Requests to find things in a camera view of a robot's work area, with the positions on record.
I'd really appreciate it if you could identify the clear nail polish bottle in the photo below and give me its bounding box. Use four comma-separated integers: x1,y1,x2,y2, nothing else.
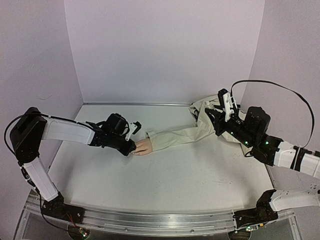
204,101,214,109

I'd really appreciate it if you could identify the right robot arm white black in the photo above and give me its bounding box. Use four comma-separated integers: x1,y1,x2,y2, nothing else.
205,106,320,231

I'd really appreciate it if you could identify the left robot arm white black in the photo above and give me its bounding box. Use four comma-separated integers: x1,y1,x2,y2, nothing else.
3,107,142,219

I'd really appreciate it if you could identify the mannequin hand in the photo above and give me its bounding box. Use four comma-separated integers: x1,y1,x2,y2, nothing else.
133,138,153,156

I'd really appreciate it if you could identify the beige sleeve cloth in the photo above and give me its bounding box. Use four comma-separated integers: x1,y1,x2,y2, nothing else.
145,93,253,158

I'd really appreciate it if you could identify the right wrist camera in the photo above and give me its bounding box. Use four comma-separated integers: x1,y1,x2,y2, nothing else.
217,88,241,122

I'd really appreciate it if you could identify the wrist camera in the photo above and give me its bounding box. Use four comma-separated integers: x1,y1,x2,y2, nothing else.
124,121,142,141
217,88,241,122

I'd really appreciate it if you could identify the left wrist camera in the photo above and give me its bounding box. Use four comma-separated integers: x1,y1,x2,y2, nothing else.
124,121,142,141

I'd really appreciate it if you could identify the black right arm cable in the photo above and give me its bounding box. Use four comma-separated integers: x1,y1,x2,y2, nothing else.
230,79,315,151

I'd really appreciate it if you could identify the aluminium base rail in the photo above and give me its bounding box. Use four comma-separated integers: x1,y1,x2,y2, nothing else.
14,191,302,240

